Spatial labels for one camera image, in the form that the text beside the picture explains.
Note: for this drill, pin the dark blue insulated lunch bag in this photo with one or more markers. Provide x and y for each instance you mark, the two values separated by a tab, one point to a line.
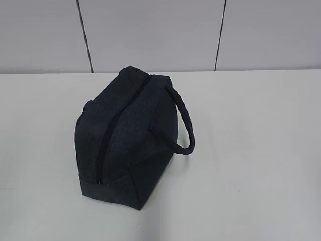
126	136

